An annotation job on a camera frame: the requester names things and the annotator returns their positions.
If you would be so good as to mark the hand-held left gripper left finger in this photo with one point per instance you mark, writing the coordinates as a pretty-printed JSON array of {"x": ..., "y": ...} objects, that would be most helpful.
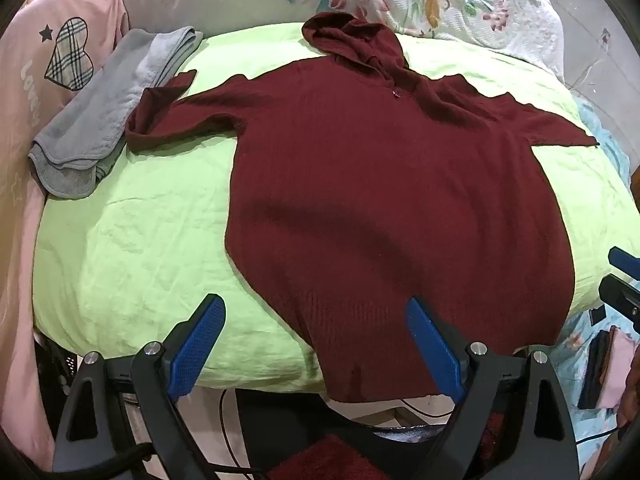
[{"x": 197, "y": 345}]

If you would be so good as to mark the light green bed sheet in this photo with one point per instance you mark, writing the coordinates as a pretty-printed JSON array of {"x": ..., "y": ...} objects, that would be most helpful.
[{"x": 150, "y": 240}]

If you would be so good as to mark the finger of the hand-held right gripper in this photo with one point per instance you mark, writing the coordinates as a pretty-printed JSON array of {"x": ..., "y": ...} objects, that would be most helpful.
[
  {"x": 625, "y": 261},
  {"x": 622, "y": 302}
]

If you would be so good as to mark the pink heart print blanket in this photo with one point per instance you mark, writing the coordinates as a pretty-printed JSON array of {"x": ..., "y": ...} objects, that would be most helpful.
[{"x": 30, "y": 110}]

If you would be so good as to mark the grey folded towel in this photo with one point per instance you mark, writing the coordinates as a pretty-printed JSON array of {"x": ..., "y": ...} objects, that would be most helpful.
[{"x": 95, "y": 125}]

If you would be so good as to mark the black flat case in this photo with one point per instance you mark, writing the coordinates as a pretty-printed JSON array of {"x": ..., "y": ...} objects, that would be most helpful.
[{"x": 595, "y": 367}]

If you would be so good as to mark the maroon hooded sweater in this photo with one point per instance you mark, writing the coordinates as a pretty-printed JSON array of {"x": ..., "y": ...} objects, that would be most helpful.
[{"x": 390, "y": 210}]

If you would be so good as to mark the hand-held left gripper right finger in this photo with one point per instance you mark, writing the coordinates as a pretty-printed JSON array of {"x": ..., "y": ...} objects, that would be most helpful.
[{"x": 432, "y": 350}]

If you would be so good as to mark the red fuzzy cloth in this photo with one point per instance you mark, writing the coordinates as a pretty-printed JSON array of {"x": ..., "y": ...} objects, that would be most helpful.
[{"x": 327, "y": 460}]

